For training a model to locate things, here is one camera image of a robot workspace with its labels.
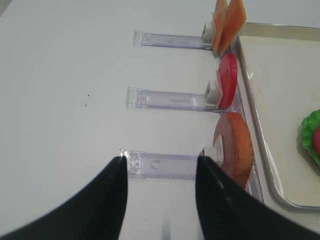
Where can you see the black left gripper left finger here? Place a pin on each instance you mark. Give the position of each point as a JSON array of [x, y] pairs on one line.
[[94, 213]]

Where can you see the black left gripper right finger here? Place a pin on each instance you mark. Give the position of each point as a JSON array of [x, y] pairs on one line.
[[228, 212]]

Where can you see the upright bread bun slice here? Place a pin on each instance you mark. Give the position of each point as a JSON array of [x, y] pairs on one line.
[[238, 153]]

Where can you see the tomato slice on tray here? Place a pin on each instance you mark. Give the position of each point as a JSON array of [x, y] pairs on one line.
[[316, 140]]

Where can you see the lettuce leaf on tray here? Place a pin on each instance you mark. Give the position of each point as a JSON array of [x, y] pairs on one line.
[[309, 125]]

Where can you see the upright red tomato slice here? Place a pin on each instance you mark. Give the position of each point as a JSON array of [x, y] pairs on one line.
[[227, 73]]

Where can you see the metal baking tray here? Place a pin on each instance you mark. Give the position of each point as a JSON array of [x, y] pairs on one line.
[[281, 71]]

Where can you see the clear bread pusher rail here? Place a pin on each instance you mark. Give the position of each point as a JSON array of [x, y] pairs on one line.
[[142, 164]]

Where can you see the clear tomato pusher rail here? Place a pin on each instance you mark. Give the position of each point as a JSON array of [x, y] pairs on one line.
[[138, 98]]

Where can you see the clear cheese pusher rail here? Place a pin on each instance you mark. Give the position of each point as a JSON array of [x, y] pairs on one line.
[[203, 42]]

